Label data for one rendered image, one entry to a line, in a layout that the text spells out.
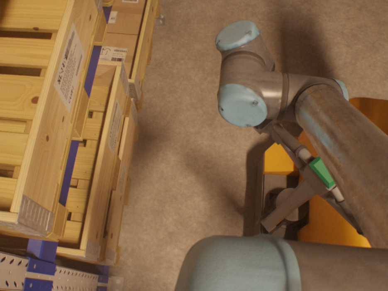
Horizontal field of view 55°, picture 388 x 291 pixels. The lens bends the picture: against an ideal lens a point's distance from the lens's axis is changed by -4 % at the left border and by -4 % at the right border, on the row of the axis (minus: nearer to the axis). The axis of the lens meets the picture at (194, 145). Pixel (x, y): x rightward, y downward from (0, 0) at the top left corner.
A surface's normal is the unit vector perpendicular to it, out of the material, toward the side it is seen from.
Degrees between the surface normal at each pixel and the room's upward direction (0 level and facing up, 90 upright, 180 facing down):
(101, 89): 0
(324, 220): 74
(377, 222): 82
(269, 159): 22
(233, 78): 34
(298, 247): 64
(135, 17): 0
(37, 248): 0
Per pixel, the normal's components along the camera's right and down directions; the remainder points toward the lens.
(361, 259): 0.11, -0.97
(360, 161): -0.75, -0.63
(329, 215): -0.95, -0.20
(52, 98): 1.00, 0.09
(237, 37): -0.47, -0.61
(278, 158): -0.36, -0.38
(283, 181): 0.01, -0.37
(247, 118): -0.19, 0.81
